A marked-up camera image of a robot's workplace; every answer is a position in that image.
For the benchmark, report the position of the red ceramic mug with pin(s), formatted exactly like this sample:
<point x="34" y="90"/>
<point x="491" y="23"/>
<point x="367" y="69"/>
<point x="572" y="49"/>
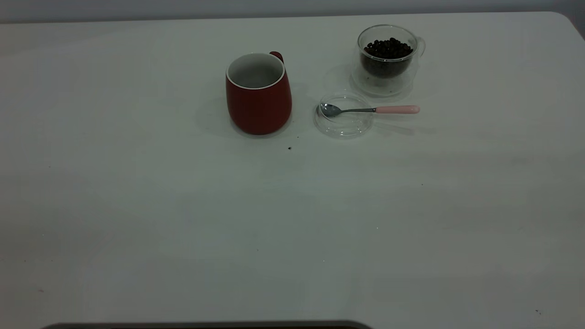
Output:
<point x="258" y="109"/>

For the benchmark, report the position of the clear glass lid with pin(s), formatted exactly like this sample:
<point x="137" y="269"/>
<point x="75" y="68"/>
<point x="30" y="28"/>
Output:
<point x="343" y="128"/>

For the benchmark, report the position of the clear glass cup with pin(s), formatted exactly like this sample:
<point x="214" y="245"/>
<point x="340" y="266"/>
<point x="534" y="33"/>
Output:
<point x="365" y="82"/>

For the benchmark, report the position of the dark coffee beans pile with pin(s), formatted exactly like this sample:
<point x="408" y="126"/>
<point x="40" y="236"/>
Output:
<point x="387" y="52"/>

